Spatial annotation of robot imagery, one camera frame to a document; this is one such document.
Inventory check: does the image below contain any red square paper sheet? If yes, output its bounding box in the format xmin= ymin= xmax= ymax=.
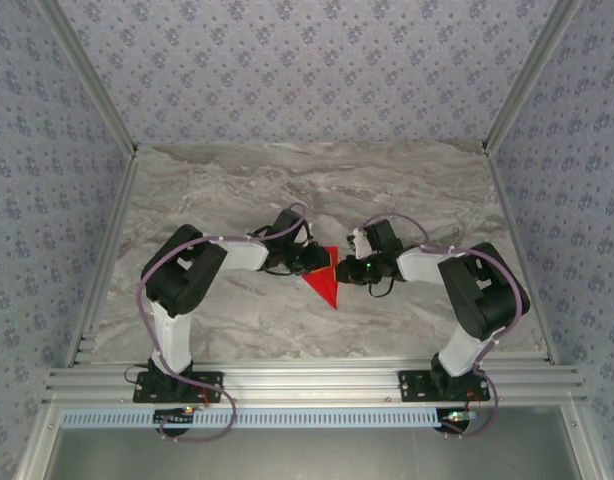
xmin=301 ymin=245 xmax=341 ymax=311

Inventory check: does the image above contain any aluminium cross beam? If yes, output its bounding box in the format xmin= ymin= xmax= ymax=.
xmin=42 ymin=364 xmax=590 ymax=405

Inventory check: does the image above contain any small circuit board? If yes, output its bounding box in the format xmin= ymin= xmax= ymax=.
xmin=439 ymin=408 xmax=481 ymax=432
xmin=153 ymin=406 xmax=196 ymax=427

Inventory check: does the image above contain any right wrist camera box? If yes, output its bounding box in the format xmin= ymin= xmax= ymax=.
xmin=346 ymin=228 xmax=369 ymax=260

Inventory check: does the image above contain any thin black left gripper cable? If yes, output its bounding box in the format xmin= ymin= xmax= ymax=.
xmin=249 ymin=224 xmax=296 ymax=277

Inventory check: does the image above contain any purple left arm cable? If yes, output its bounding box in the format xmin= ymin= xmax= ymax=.
xmin=136 ymin=201 xmax=311 ymax=446

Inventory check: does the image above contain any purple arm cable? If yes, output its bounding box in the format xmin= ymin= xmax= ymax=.
xmin=361 ymin=213 xmax=532 ymax=441
xmin=136 ymin=201 xmax=311 ymax=446

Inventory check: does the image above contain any aluminium side rail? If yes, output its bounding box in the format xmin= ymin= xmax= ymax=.
xmin=61 ymin=149 xmax=141 ymax=369
xmin=481 ymin=147 xmax=561 ymax=366

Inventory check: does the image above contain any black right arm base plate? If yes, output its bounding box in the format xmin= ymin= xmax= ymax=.
xmin=397 ymin=369 xmax=490 ymax=403

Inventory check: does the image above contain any light blue slotted cable duct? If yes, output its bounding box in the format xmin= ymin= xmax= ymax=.
xmin=60 ymin=407 xmax=481 ymax=430

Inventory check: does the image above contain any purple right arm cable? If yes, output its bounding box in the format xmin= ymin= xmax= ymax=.
xmin=361 ymin=213 xmax=532 ymax=441

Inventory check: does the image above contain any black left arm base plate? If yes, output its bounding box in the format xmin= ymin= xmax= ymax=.
xmin=131 ymin=370 xmax=225 ymax=404

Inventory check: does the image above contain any aluminium frame post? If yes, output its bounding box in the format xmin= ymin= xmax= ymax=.
xmin=480 ymin=0 xmax=587 ymax=155
xmin=36 ymin=0 xmax=139 ymax=155

